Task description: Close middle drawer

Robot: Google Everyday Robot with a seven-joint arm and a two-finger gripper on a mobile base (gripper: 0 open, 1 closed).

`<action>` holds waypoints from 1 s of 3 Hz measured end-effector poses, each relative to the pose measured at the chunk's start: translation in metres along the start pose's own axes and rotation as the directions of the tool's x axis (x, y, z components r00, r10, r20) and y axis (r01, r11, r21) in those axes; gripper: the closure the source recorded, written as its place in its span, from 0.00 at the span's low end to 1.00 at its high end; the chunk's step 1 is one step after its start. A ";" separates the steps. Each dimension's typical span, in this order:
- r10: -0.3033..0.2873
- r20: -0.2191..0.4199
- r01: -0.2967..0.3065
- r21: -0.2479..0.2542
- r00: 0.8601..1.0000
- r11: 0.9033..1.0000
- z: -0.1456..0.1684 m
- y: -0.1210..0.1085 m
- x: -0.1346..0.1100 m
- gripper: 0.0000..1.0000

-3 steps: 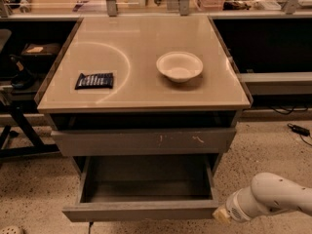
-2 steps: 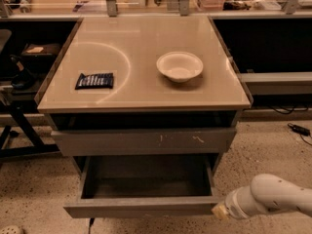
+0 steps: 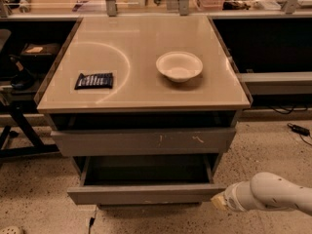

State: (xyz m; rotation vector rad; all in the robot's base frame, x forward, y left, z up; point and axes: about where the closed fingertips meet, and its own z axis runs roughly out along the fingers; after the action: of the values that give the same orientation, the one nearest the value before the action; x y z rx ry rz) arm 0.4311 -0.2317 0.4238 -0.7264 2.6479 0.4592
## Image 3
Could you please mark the dark blue snack packet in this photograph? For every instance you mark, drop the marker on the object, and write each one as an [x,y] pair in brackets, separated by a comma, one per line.
[94,81]

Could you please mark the black power adapter with cable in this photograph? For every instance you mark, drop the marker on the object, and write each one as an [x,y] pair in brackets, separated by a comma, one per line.
[301,131]

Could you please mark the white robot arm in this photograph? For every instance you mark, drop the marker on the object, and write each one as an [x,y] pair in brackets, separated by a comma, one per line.
[265,192]

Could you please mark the dark box with label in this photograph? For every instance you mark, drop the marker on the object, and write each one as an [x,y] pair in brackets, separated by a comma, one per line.
[40,52]

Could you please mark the grey drawer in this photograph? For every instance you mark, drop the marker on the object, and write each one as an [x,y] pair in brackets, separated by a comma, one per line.
[159,133]
[145,180]

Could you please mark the white paper bowl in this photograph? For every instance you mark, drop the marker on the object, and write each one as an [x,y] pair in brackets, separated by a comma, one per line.
[179,67]

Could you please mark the white shoe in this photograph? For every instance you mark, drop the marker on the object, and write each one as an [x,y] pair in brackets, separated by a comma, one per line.
[11,230]

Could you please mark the yellow foam padded gripper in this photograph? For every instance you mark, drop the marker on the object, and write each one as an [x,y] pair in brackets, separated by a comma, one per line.
[232,196]

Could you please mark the grey top drawer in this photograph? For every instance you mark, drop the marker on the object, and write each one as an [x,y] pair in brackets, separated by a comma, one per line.
[159,133]

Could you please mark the grey cabinet with beige top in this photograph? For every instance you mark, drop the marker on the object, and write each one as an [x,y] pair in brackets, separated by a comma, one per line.
[128,47]

